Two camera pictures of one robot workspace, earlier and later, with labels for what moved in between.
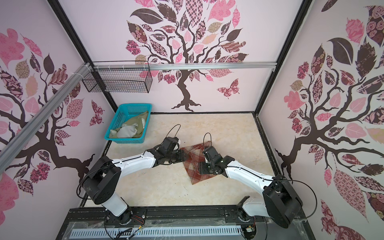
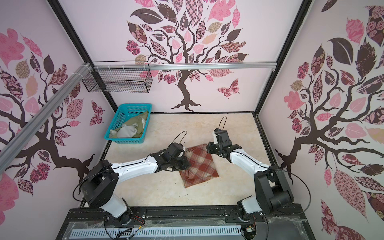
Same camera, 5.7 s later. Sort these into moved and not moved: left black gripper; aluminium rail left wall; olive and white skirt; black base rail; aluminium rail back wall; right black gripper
Moved: left black gripper; right black gripper
Not moved: black base rail; aluminium rail left wall; aluminium rail back wall; olive and white skirt
